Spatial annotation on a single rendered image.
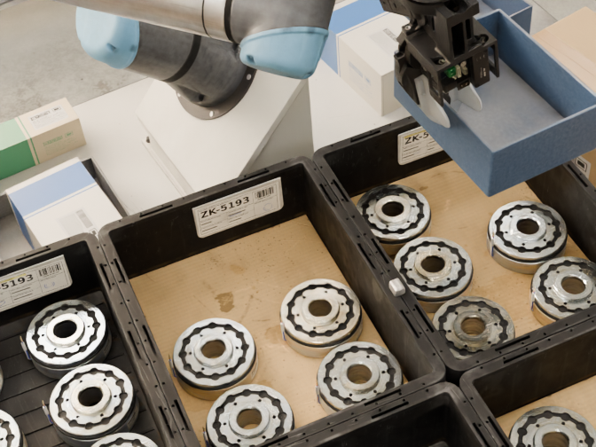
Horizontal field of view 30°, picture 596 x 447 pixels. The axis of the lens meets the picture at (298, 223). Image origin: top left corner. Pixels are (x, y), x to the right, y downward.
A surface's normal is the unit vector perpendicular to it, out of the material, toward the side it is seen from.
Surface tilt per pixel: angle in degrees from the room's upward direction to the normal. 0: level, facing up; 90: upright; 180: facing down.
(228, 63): 66
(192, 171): 47
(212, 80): 84
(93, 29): 54
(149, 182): 0
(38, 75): 0
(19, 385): 0
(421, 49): 8
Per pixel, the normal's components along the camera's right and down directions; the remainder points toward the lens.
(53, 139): 0.49, 0.62
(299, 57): 0.48, 0.22
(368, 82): -0.84, 0.44
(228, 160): -0.68, -0.14
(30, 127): -0.07, -0.67
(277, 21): -0.20, 0.00
